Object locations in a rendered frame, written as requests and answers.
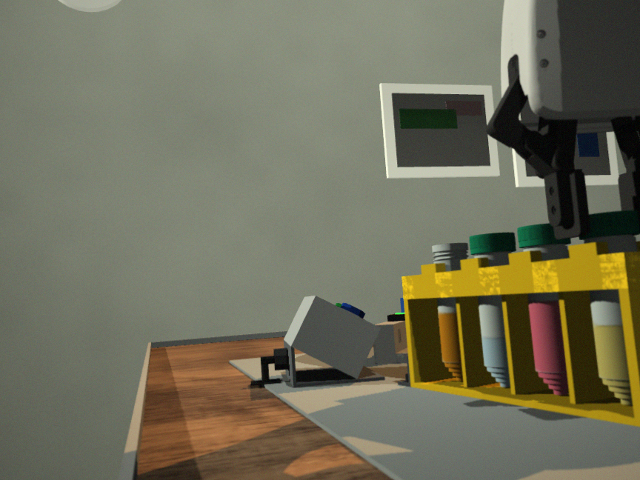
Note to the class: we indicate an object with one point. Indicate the yellow tube rack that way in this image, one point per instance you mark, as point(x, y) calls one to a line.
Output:
point(585, 269)

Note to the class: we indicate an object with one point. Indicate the beige flat mat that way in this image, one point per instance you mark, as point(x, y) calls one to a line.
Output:
point(416, 434)

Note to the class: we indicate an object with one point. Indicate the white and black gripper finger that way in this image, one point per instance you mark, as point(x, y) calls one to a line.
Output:
point(550, 151)
point(627, 133)

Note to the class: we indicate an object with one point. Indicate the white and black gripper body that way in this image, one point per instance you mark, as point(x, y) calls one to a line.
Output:
point(584, 65)

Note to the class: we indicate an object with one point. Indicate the green screw cap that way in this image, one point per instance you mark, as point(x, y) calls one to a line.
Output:
point(492, 242)
point(538, 234)
point(614, 223)

